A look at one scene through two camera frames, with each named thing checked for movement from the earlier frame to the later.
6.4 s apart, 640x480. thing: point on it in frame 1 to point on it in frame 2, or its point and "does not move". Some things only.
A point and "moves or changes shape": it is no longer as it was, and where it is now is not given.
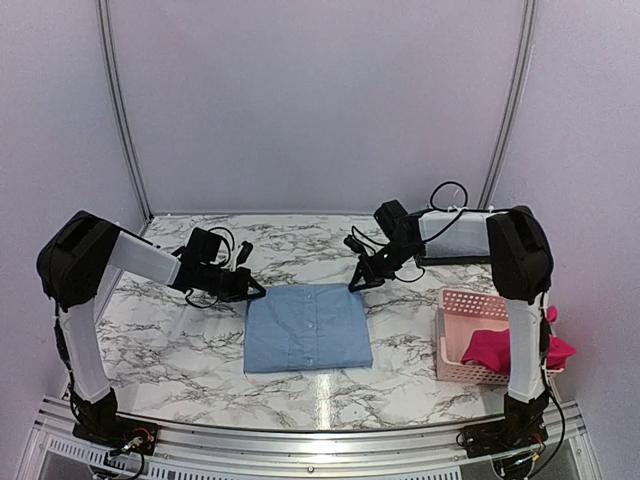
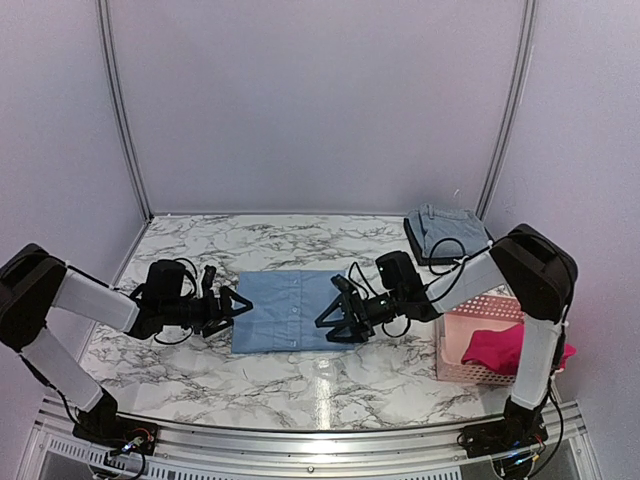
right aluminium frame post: x=527 y=34 does not move
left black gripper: x=238 y=291 to x=212 y=314
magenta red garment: x=489 y=348 does not move
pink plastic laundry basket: x=460 y=313 does not move
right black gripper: x=377 y=277 to x=335 y=322
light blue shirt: x=307 y=327 moves or changes shape
